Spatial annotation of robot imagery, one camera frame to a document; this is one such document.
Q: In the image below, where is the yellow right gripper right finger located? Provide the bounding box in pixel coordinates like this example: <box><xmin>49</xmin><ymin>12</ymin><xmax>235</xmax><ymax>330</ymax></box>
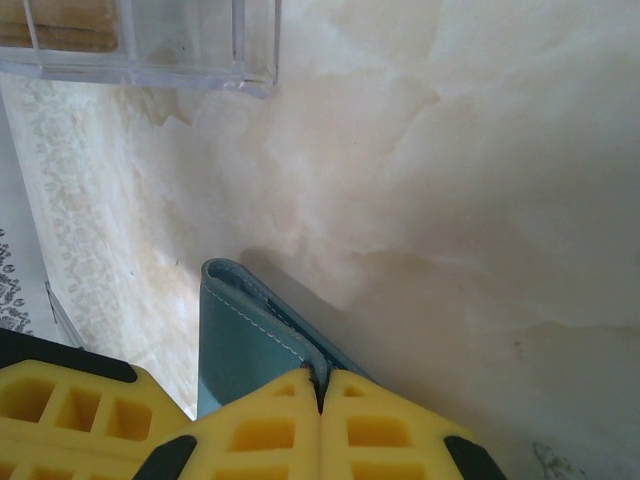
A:
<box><xmin>319</xmin><ymin>368</ymin><xmax>512</xmax><ymax>480</ymax></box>

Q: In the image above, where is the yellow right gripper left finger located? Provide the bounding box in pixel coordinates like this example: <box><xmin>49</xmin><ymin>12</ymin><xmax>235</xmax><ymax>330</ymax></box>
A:
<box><xmin>141</xmin><ymin>368</ymin><xmax>322</xmax><ymax>480</ymax></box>

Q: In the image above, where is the blue leather card holder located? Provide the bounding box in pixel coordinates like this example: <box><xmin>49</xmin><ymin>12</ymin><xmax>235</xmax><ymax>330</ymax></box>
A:
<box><xmin>196</xmin><ymin>257</ymin><xmax>384</xmax><ymax>421</ymax></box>

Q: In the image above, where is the clear acrylic card box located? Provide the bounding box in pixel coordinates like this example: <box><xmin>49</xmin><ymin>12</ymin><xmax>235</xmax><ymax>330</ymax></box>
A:
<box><xmin>0</xmin><ymin>0</ymin><xmax>282</xmax><ymax>103</ymax></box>

